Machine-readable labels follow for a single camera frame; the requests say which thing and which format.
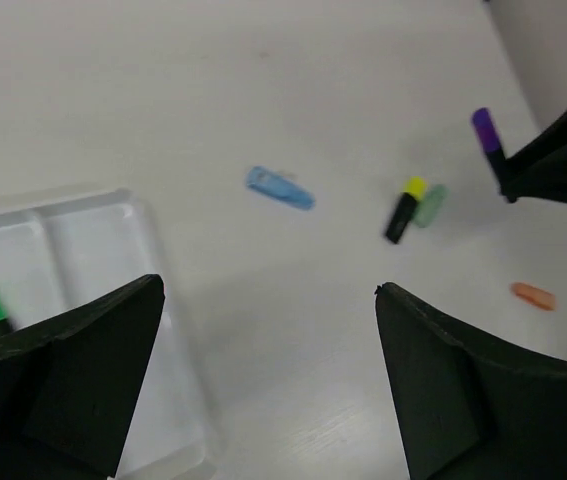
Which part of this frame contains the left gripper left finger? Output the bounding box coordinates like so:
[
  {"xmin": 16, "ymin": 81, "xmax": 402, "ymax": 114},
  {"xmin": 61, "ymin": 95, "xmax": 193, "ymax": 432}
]
[{"xmin": 0, "ymin": 274, "xmax": 165, "ymax": 479}]

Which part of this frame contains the orange translucent highlighter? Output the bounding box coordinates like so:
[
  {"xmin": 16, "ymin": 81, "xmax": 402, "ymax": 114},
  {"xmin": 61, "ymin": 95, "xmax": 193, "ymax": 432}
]
[{"xmin": 510, "ymin": 282, "xmax": 556, "ymax": 311}]

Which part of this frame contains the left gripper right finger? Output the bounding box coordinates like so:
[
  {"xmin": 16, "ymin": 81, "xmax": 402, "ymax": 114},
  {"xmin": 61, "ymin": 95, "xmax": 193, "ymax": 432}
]
[{"xmin": 375, "ymin": 283, "xmax": 567, "ymax": 479}]

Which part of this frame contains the purple cap black highlighter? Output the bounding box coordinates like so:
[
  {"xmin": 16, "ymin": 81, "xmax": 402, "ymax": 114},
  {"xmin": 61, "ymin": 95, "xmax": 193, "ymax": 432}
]
[{"xmin": 471, "ymin": 107, "xmax": 511, "ymax": 192}]

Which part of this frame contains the white compartment tray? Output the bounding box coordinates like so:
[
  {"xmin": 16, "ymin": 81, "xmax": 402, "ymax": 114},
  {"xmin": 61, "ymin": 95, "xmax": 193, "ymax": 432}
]
[{"xmin": 0, "ymin": 189, "xmax": 216, "ymax": 479}]

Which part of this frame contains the yellow cap black highlighter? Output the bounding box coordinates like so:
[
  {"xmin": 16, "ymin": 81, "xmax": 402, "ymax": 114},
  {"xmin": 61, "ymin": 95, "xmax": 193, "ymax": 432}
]
[{"xmin": 384, "ymin": 177, "xmax": 428, "ymax": 244}]

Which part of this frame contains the small mint green highlighter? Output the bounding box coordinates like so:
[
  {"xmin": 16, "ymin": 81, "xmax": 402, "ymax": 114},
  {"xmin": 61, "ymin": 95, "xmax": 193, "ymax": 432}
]
[{"xmin": 412, "ymin": 184, "xmax": 449, "ymax": 228}]

